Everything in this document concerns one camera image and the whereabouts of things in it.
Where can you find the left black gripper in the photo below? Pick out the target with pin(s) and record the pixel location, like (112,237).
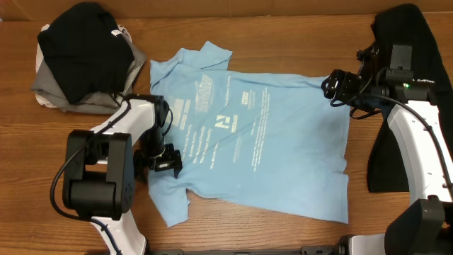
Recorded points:
(173,159)

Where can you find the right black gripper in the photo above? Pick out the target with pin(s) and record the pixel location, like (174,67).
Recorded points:
(340,86)

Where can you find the light blue printed t-shirt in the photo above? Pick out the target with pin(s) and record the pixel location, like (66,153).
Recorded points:
(269,141)

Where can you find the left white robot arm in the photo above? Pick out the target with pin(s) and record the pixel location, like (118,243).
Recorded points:
(96,182)

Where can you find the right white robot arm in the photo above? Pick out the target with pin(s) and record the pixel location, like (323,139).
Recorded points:
(386,84)

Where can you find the black garment with white logo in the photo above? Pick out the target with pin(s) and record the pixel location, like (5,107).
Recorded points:
(406,25)

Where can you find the grey folded garment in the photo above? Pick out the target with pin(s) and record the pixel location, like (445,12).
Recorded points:
(102,104)

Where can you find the black folded garment on stack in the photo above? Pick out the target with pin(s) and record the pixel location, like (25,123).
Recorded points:
(83,53)

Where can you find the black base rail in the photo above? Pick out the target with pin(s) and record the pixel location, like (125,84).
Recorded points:
(305,250)

